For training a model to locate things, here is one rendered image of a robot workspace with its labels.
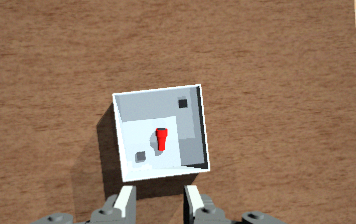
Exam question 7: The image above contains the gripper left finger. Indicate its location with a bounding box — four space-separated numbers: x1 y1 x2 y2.
30 186 136 224

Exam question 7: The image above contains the white square open box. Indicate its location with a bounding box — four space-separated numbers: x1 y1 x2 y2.
113 84 210 182

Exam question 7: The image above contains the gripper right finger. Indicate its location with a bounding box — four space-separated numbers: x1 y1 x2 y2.
183 186 287 224

